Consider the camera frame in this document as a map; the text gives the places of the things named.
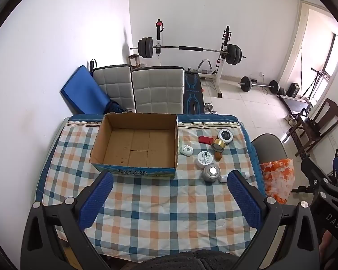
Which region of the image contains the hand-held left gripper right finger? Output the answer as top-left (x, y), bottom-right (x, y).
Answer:
top-left (228, 170), bottom-right (320, 270)

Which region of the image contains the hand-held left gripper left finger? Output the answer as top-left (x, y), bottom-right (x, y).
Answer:
top-left (21, 171), bottom-right (114, 270)

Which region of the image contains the white tube with teal label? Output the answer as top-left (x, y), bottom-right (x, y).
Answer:
top-left (218, 171), bottom-right (250, 183)

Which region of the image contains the round silver tin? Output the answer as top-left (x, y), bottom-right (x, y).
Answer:
top-left (201, 164), bottom-right (221, 182)

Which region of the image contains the white jar with label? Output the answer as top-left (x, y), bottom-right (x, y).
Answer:
top-left (196, 150), bottom-right (214, 171)

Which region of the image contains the cardboard box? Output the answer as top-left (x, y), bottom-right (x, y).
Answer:
top-left (89, 112), bottom-right (178, 180)

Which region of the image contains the white compact with black lid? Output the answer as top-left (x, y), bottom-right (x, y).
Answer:
top-left (218, 129), bottom-right (233, 144)

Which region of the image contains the person's right forearm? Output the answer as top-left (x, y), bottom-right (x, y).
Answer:
top-left (318, 233), bottom-right (337, 263)

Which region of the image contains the orange patterned bag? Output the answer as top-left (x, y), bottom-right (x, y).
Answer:
top-left (260, 158), bottom-right (295, 205)

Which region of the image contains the dark wooden chair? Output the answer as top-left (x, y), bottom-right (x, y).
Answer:
top-left (287, 98), bottom-right (338, 158)

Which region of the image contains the dark brown low table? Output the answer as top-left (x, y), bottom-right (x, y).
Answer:
top-left (279, 94), bottom-right (313, 113)

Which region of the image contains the dark grey fleece clothing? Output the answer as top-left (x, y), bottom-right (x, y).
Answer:
top-left (141, 249), bottom-right (243, 270)

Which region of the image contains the dark blue cloth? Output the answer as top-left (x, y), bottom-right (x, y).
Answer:
top-left (107, 100), bottom-right (128, 114)

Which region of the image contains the blue foam mat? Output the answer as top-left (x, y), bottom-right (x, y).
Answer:
top-left (60, 65), bottom-right (113, 115)

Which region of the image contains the short barbell with black plates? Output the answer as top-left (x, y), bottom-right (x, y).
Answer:
top-left (239, 76), bottom-right (279, 94)

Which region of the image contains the grey quilted chair back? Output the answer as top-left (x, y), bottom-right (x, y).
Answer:
top-left (92, 65), bottom-right (136, 113)
top-left (131, 67), bottom-right (184, 115)

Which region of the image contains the long barbell with black plates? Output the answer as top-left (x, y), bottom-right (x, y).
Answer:
top-left (130, 37), bottom-right (246, 65)

